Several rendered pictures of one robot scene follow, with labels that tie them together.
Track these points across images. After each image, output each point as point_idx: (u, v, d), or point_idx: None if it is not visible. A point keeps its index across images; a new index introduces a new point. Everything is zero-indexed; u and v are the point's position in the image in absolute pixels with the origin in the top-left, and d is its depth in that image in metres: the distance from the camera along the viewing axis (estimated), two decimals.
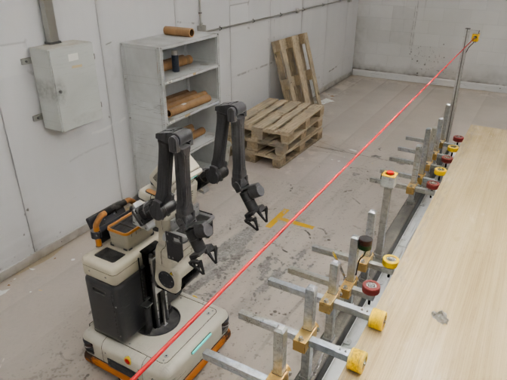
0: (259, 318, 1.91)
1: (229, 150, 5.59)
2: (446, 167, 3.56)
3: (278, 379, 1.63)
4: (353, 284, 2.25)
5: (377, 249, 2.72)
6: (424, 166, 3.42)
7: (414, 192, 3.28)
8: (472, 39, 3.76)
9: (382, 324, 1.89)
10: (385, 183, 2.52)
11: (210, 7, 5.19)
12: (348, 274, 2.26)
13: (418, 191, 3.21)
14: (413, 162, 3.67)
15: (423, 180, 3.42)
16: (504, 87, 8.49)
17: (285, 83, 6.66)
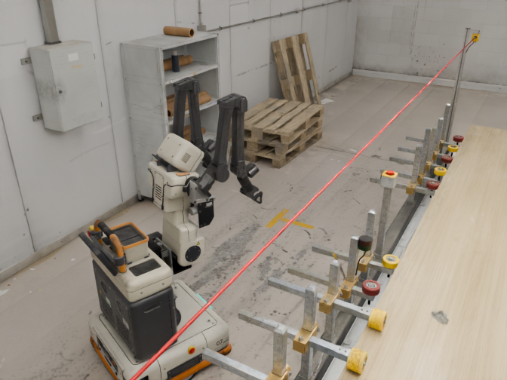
0: (259, 318, 1.91)
1: (229, 150, 5.59)
2: (446, 167, 3.56)
3: (278, 379, 1.63)
4: (353, 284, 2.25)
5: (377, 249, 2.72)
6: (424, 166, 3.42)
7: (414, 192, 3.28)
8: (472, 39, 3.76)
9: (382, 324, 1.89)
10: (385, 183, 2.52)
11: (210, 7, 5.19)
12: (348, 274, 2.26)
13: (418, 191, 3.21)
14: (413, 162, 3.67)
15: (423, 180, 3.42)
16: (504, 87, 8.49)
17: (285, 83, 6.66)
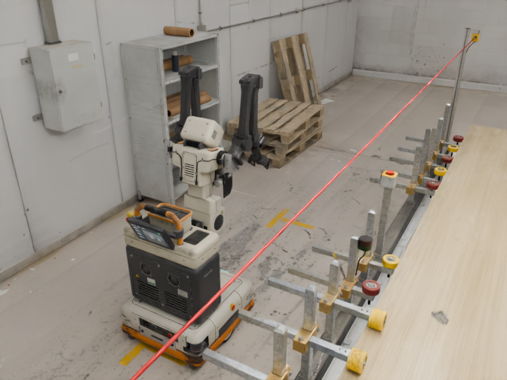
0: (259, 318, 1.91)
1: None
2: (446, 167, 3.56)
3: (278, 379, 1.63)
4: (353, 284, 2.25)
5: (377, 249, 2.72)
6: (424, 166, 3.42)
7: (414, 192, 3.28)
8: (472, 39, 3.76)
9: (382, 324, 1.89)
10: (385, 183, 2.52)
11: (210, 7, 5.19)
12: (348, 274, 2.26)
13: (418, 191, 3.21)
14: (413, 162, 3.67)
15: (423, 180, 3.42)
16: (504, 87, 8.49)
17: (285, 83, 6.66)
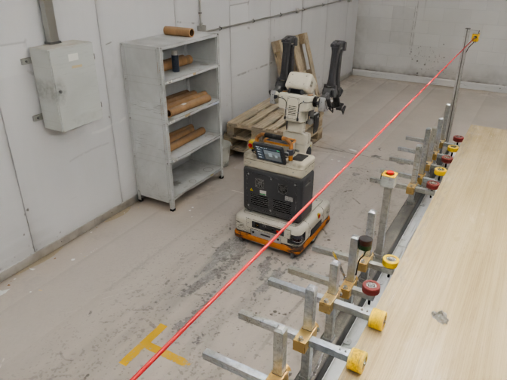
0: (259, 318, 1.91)
1: (229, 150, 5.59)
2: (446, 167, 3.56)
3: (278, 379, 1.63)
4: (353, 284, 2.25)
5: (377, 249, 2.72)
6: (424, 166, 3.42)
7: (414, 192, 3.28)
8: (472, 39, 3.76)
9: (382, 324, 1.89)
10: (385, 183, 2.52)
11: (210, 7, 5.19)
12: (348, 274, 2.26)
13: (418, 191, 3.21)
14: (413, 162, 3.67)
15: (423, 180, 3.42)
16: (504, 87, 8.49)
17: None
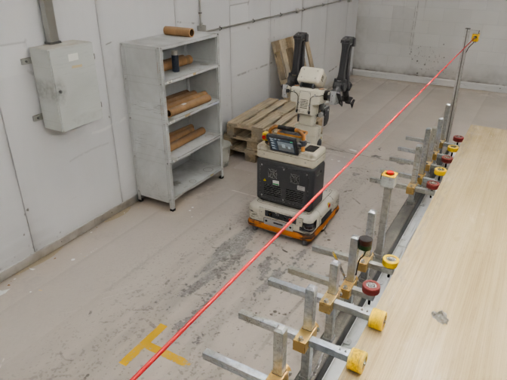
0: (259, 318, 1.91)
1: (229, 150, 5.59)
2: (446, 167, 3.56)
3: (278, 379, 1.63)
4: (353, 284, 2.25)
5: (377, 249, 2.72)
6: (424, 166, 3.42)
7: (414, 192, 3.28)
8: (472, 39, 3.76)
9: (382, 324, 1.89)
10: (385, 183, 2.52)
11: (210, 7, 5.19)
12: (348, 274, 2.26)
13: (418, 191, 3.21)
14: (413, 162, 3.67)
15: (423, 180, 3.42)
16: (504, 87, 8.49)
17: (285, 83, 6.66)
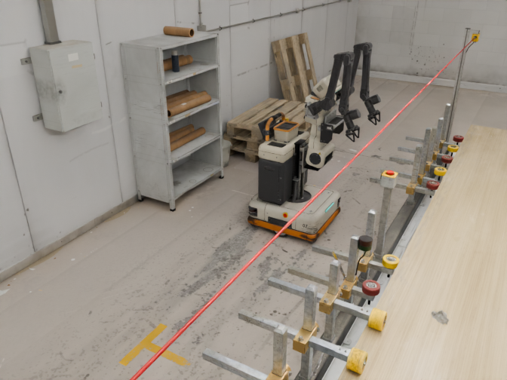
0: (259, 318, 1.91)
1: (229, 150, 5.59)
2: (446, 167, 3.56)
3: (278, 379, 1.63)
4: (353, 284, 2.25)
5: (377, 249, 2.72)
6: (424, 166, 3.42)
7: (414, 192, 3.28)
8: (472, 39, 3.76)
9: (382, 324, 1.89)
10: (385, 183, 2.52)
11: (210, 7, 5.19)
12: (348, 274, 2.26)
13: (418, 191, 3.21)
14: (413, 162, 3.67)
15: (423, 180, 3.42)
16: (504, 87, 8.49)
17: (285, 83, 6.66)
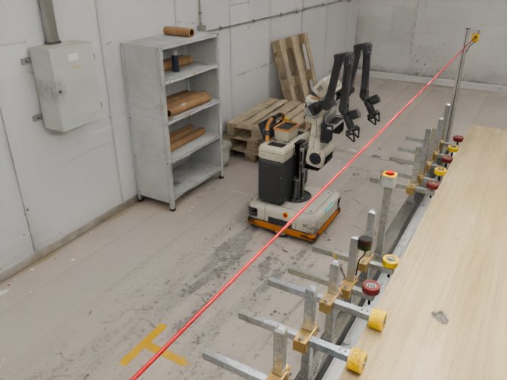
0: (259, 318, 1.91)
1: (229, 150, 5.59)
2: (446, 167, 3.56)
3: (278, 379, 1.63)
4: (353, 284, 2.25)
5: (377, 249, 2.72)
6: (424, 166, 3.42)
7: (414, 192, 3.28)
8: (472, 39, 3.76)
9: (382, 324, 1.89)
10: (385, 183, 2.52)
11: (210, 7, 5.19)
12: (348, 274, 2.26)
13: (418, 191, 3.21)
14: (413, 162, 3.67)
15: (423, 180, 3.42)
16: (504, 87, 8.49)
17: (285, 83, 6.66)
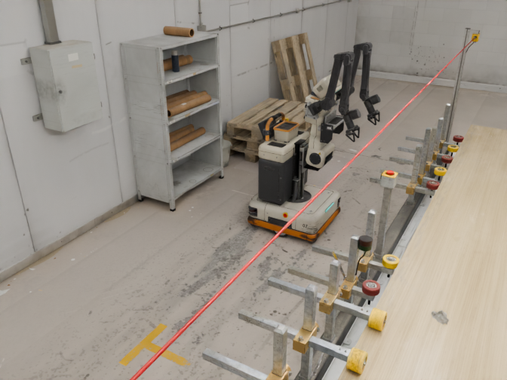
0: (259, 318, 1.91)
1: (229, 150, 5.59)
2: (446, 167, 3.56)
3: (278, 379, 1.63)
4: (353, 284, 2.25)
5: (377, 249, 2.72)
6: (424, 166, 3.42)
7: (414, 192, 3.28)
8: (472, 39, 3.76)
9: (382, 324, 1.89)
10: (385, 183, 2.52)
11: (210, 7, 5.19)
12: (348, 274, 2.26)
13: (418, 191, 3.21)
14: (413, 162, 3.67)
15: (423, 180, 3.42)
16: (504, 87, 8.49)
17: (285, 83, 6.66)
